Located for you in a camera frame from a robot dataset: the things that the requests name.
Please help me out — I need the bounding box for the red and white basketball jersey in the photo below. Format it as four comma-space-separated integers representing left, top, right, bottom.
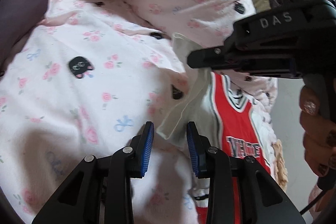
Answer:
156, 32, 273, 224

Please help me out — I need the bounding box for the person's right hand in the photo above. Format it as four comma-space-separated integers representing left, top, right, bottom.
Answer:
299, 85, 336, 177

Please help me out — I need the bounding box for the dark purple cloth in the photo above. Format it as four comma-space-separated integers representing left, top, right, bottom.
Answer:
0, 0, 49, 67

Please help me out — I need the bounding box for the black cable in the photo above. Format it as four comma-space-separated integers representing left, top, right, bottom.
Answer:
299, 179, 328, 216

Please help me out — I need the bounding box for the pink printed bed sheet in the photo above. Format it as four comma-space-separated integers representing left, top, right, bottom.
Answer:
0, 0, 210, 224

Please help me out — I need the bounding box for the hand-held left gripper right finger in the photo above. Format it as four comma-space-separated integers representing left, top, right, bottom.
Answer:
186, 121, 306, 224

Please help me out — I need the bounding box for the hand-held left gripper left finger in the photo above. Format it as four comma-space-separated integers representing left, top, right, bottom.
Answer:
31, 121, 154, 224

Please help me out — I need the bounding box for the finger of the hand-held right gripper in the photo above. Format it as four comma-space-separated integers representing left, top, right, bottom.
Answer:
210, 60, 292, 75
187, 46, 234, 69

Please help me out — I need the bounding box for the beige fluffy cloth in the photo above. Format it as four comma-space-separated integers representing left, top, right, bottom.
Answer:
270, 139, 288, 188

